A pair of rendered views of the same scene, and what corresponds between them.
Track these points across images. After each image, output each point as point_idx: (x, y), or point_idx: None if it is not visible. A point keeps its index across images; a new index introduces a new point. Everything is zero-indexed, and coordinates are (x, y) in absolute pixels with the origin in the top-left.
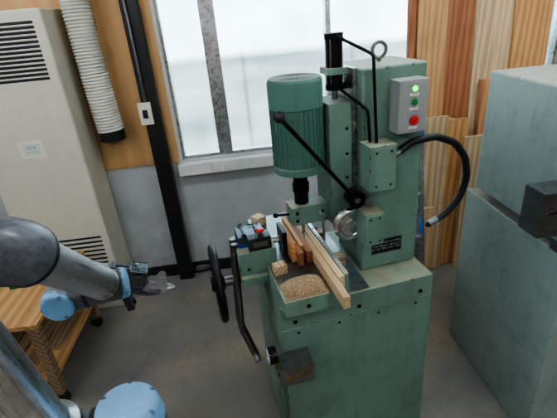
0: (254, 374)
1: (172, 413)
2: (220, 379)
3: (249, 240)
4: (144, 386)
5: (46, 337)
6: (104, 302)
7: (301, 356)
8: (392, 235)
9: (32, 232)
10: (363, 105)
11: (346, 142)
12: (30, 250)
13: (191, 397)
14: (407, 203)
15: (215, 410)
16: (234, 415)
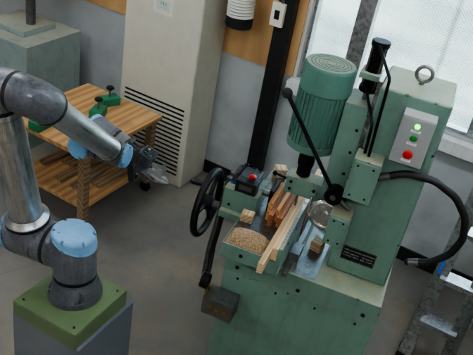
0: None
1: (144, 294)
2: (199, 296)
3: (237, 180)
4: (91, 229)
5: (89, 170)
6: (105, 162)
7: (229, 297)
8: (367, 251)
9: (53, 98)
10: (371, 117)
11: (352, 141)
12: (46, 106)
13: (167, 293)
14: (391, 229)
15: (174, 315)
16: (185, 329)
